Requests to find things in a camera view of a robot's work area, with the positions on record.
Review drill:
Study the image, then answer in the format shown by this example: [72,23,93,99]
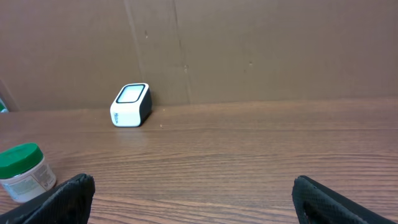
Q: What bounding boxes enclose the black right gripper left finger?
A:
[1,174,95,224]

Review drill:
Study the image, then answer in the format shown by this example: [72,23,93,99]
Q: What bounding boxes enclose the green lid jar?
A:
[1,142,57,203]

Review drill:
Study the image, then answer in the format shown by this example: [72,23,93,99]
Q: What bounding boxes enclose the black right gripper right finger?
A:
[292,175,396,224]

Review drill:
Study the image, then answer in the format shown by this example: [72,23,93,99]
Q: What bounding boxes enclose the white barcode scanner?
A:
[110,83,152,128]

